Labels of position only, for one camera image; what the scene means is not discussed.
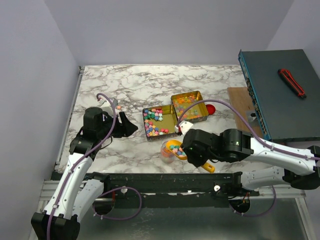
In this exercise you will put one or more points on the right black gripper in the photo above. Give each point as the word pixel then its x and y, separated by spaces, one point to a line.
pixel 189 149

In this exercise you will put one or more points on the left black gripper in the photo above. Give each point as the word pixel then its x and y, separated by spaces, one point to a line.
pixel 127 127

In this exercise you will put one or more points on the yellow plastic scoop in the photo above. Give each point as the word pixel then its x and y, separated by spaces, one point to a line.
pixel 174 146

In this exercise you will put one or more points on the clear glass jar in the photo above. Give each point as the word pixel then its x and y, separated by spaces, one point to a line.
pixel 165 155

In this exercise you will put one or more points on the tin of paper stars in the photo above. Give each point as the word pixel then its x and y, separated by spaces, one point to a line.
pixel 159 122

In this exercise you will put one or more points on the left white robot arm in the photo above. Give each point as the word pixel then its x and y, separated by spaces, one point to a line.
pixel 61 218

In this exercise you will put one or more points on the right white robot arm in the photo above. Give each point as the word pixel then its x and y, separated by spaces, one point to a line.
pixel 295 167

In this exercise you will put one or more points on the red jar lid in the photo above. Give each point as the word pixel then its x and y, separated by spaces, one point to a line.
pixel 210 109

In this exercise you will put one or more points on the wooden board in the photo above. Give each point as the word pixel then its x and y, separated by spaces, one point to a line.
pixel 241 101

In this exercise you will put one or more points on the dark grey metal box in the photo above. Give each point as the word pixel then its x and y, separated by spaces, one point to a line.
pixel 283 117

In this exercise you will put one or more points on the red black utility knife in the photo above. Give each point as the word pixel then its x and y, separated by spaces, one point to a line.
pixel 289 80

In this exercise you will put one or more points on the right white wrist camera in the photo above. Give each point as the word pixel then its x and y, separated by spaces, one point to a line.
pixel 183 127

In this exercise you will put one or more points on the black mounting rail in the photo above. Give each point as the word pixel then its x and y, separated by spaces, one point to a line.
pixel 166 190

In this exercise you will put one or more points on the small metal bracket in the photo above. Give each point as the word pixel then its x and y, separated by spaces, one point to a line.
pixel 252 118

